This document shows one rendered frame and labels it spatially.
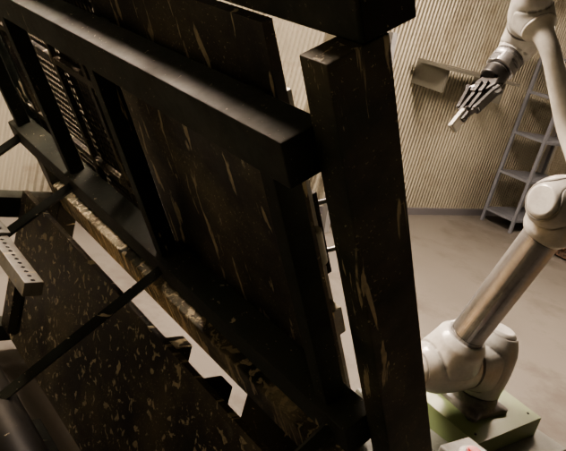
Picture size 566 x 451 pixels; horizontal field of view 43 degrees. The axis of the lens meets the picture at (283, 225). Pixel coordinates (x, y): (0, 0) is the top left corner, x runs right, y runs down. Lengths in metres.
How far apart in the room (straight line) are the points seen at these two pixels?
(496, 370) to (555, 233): 0.56
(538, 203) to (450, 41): 5.80
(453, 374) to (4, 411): 1.19
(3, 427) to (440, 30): 6.19
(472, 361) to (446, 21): 5.63
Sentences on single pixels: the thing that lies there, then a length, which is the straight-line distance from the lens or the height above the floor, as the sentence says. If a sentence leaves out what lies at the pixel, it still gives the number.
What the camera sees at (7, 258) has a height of 1.02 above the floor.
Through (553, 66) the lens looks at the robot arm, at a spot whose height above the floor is 1.86.
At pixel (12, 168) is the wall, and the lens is 5.14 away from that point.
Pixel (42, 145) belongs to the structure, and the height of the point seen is 1.12.
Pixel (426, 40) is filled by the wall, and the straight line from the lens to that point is 7.27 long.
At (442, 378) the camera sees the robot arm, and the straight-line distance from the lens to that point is 2.08.
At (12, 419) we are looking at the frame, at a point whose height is 0.72.
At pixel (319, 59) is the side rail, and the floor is 1.78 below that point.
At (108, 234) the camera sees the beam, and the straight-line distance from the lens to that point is 2.74.
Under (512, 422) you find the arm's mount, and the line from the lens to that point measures 2.40.
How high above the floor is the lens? 1.84
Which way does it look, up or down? 17 degrees down
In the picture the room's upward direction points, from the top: 16 degrees clockwise
